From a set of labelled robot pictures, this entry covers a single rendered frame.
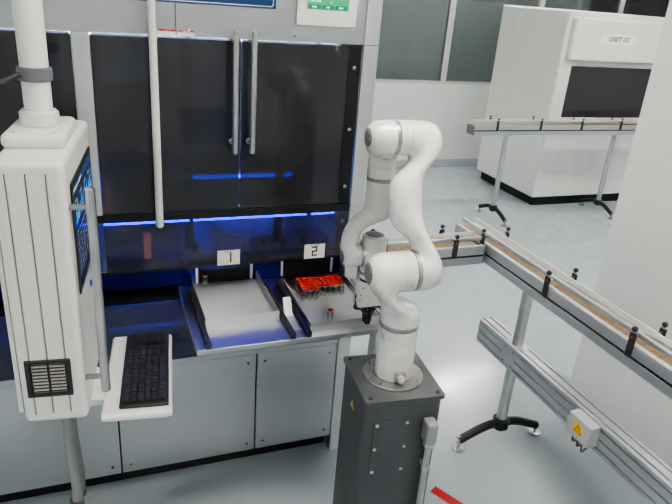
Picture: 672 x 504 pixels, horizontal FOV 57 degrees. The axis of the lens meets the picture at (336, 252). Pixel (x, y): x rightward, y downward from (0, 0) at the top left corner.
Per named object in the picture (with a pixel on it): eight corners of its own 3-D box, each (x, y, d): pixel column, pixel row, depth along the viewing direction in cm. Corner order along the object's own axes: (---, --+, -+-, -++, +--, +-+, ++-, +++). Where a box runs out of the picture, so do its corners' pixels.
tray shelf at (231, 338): (177, 290, 241) (177, 286, 241) (346, 275, 266) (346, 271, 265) (197, 356, 200) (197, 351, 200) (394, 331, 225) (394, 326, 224)
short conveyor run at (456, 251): (347, 277, 268) (351, 243, 262) (335, 263, 281) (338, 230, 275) (484, 265, 292) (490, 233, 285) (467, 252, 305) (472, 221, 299)
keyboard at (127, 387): (127, 338, 217) (126, 332, 216) (169, 336, 221) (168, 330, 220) (119, 409, 182) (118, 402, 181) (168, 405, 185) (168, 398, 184)
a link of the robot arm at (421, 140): (382, 289, 190) (431, 286, 194) (398, 295, 178) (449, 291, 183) (380, 122, 185) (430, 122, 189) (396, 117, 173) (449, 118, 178)
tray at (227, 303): (190, 284, 242) (190, 276, 241) (256, 279, 251) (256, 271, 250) (205, 327, 213) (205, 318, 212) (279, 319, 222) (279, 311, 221)
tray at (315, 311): (283, 289, 245) (284, 281, 243) (345, 283, 254) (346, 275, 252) (310, 332, 216) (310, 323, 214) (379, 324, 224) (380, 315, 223)
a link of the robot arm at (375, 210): (351, 181, 193) (344, 271, 204) (399, 180, 197) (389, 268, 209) (342, 173, 201) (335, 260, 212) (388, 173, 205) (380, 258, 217)
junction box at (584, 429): (564, 429, 245) (569, 410, 242) (575, 426, 247) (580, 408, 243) (585, 449, 235) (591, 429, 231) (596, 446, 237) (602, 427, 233)
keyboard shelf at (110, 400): (89, 344, 217) (88, 337, 216) (172, 339, 224) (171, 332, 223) (70, 427, 177) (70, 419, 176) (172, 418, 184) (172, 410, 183)
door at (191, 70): (103, 213, 214) (89, 32, 191) (238, 207, 230) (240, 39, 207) (103, 214, 213) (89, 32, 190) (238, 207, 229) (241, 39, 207)
